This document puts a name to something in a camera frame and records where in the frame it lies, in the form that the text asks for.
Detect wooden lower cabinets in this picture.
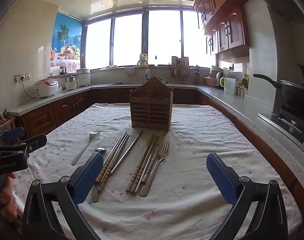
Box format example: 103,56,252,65
16,89,304,218

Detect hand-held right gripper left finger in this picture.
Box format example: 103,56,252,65
21,151,104,240

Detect steel electric kettle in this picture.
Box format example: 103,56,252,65
214,72,223,89

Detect large kitchen window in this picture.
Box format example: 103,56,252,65
83,9,217,70

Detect wire dish rack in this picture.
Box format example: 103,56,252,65
170,62,192,83

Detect white cooker with steel lid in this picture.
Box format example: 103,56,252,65
76,67,92,87

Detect wide-handled steel fork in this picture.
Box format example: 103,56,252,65
139,140,170,197

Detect cluttered storage basket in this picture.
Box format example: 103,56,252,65
0,107,16,133

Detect yellow detergent bottle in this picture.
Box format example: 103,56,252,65
139,52,149,67

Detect wooden upper cabinets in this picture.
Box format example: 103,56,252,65
193,0,255,57

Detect clear pitcher with green handle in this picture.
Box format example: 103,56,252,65
220,77,236,94

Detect wooden utensil holder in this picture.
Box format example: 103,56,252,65
129,77,174,132

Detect knife and scissors holder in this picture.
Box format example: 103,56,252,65
194,65,202,85

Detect steel spoon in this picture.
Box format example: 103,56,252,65
91,147,107,203

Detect red and white rice cooker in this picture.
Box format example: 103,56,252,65
34,78,59,98

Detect black power cord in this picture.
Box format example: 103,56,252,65
17,78,39,99

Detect steel kitchen faucet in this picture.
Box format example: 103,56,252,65
137,59,150,82

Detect wooden cabinets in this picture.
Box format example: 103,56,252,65
193,0,255,57
16,89,304,218

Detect small white electric pot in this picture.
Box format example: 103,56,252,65
65,75,80,91

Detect person's left hand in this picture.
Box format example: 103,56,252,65
0,172,19,222

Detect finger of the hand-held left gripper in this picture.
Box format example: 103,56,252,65
0,127,25,143
21,133,48,158

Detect gas stove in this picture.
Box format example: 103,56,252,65
258,105,304,153

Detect dark metal chopstick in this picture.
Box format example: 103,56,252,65
110,130,144,175

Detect spice jar set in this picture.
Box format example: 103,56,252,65
235,85,248,98

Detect white floral tablecloth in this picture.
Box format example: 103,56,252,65
12,102,303,240

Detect black wok with handle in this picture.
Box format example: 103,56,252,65
253,64,304,112

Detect wooden cutting board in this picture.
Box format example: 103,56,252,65
172,56,189,67

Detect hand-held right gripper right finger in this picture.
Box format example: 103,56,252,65
206,152,288,240

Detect slim steel fork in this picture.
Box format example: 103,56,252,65
71,131,101,166

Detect grey stone countertop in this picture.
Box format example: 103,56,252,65
7,82,304,195

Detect wall power outlet strip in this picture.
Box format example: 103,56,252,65
14,72,31,82

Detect beige lidded pot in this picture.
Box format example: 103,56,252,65
209,65,224,79

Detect palm and fruit print blind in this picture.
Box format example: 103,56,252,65
50,12,84,68

